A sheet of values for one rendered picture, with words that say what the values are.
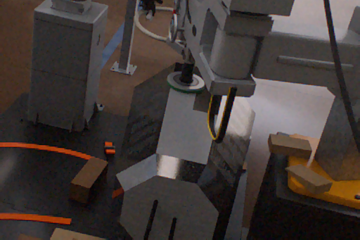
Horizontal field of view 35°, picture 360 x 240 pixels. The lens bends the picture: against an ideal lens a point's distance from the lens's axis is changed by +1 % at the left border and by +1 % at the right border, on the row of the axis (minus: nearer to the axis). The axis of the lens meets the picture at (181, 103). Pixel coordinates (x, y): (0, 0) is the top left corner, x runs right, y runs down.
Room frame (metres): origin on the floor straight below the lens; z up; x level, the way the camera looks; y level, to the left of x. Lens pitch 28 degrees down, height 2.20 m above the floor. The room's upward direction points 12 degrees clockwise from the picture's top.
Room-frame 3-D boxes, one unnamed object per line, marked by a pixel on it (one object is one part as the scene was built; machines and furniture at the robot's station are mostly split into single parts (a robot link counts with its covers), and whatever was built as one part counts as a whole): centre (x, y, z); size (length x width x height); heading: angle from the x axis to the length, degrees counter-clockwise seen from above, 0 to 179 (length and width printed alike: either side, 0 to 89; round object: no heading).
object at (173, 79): (2.86, 0.00, 0.82); 0.21 x 0.21 x 0.01
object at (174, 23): (2.71, 0.08, 1.18); 0.15 x 0.10 x 0.15; 16
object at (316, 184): (2.18, -0.64, 0.80); 0.20 x 0.10 x 0.05; 36
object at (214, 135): (2.22, -0.17, 1.04); 0.23 x 0.03 x 0.32; 16
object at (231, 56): (2.22, -0.18, 1.32); 0.19 x 0.19 x 0.20
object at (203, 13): (2.48, -0.09, 1.28); 0.74 x 0.23 x 0.49; 16
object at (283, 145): (2.41, -0.57, 0.81); 0.20 x 0.10 x 0.05; 94
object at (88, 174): (2.77, 0.46, 0.07); 0.30 x 0.12 x 0.12; 170
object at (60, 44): (3.58, 0.85, 0.43); 0.50 x 0.50 x 0.85; 87
